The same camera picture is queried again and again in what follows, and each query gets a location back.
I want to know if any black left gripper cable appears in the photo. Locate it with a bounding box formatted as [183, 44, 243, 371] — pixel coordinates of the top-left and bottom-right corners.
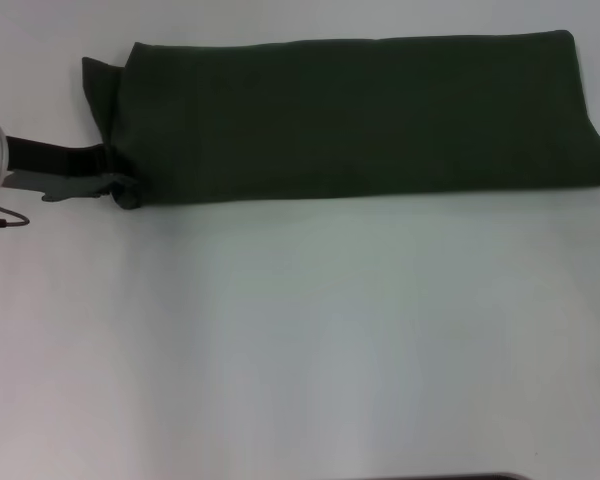
[0, 197, 32, 231]

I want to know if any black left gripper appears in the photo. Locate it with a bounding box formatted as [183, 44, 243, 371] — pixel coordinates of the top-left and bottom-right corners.
[2, 134, 134, 204]

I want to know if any dark green FREE print t-shirt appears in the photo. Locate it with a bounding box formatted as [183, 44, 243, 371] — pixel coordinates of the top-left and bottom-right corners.
[81, 28, 600, 211]

